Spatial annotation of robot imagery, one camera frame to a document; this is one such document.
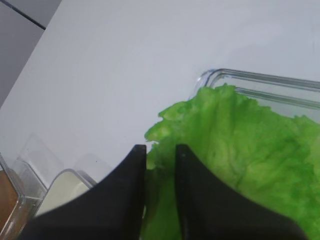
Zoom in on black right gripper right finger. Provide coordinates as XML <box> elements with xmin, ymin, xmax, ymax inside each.
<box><xmin>175</xmin><ymin>144</ymin><xmax>308</xmax><ymax>240</ymax></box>

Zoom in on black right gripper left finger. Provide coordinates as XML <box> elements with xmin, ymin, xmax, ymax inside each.
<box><xmin>18</xmin><ymin>144</ymin><xmax>147</xmax><ymax>240</ymax></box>

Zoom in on green lettuce leaf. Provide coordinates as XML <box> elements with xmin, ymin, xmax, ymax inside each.
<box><xmin>140</xmin><ymin>84</ymin><xmax>320</xmax><ymax>240</ymax></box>

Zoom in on clear lettuce and cheese container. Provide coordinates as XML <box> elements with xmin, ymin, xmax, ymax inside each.
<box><xmin>190</xmin><ymin>68</ymin><xmax>320</xmax><ymax>123</ymax></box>

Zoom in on white serving tray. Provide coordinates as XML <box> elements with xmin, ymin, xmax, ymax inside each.
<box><xmin>35</xmin><ymin>168</ymin><xmax>97</xmax><ymax>217</ymax></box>

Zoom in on clear bun container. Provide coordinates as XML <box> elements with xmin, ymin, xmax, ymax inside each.
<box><xmin>0</xmin><ymin>134</ymin><xmax>64</xmax><ymax>232</ymax></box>

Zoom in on brown top bun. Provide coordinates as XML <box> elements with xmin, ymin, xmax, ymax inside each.
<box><xmin>0</xmin><ymin>170</ymin><xmax>25</xmax><ymax>240</ymax></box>

